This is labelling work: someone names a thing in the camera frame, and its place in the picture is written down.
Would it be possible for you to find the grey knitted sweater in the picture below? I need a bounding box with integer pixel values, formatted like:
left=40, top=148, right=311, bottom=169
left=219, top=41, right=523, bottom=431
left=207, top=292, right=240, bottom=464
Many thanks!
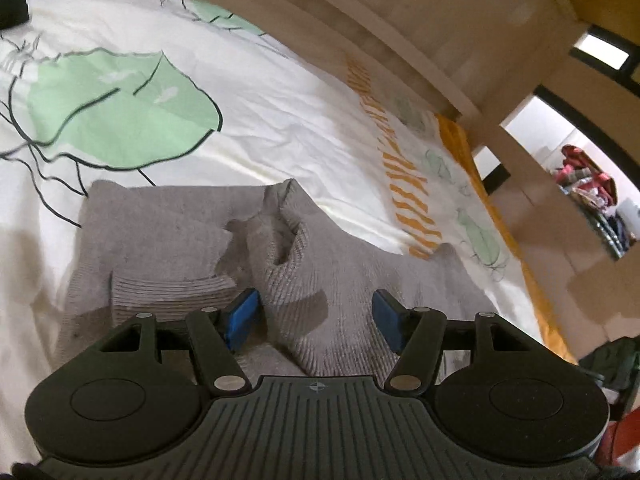
left=54, top=180, right=491, bottom=379

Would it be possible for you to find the colourful clothes pile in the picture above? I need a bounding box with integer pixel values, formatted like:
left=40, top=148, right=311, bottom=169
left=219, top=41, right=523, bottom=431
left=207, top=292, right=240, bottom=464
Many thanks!
left=551, top=144, right=638, bottom=260

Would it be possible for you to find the dark bag on floor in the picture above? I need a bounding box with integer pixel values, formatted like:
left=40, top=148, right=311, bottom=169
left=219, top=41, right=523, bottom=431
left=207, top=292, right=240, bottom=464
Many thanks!
left=579, top=337, right=639, bottom=391

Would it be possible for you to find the white leaf print bed sheet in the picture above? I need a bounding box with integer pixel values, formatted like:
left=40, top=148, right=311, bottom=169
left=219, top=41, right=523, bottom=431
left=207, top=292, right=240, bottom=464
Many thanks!
left=1, top=0, right=568, bottom=466

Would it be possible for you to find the black folded garment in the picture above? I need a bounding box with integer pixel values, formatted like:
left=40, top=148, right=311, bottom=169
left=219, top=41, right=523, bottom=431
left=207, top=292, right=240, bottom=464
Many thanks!
left=0, top=0, right=29, bottom=30

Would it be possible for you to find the wooden bed frame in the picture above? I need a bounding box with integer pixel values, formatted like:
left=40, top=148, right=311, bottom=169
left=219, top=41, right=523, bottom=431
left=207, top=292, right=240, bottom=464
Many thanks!
left=208, top=0, right=639, bottom=356

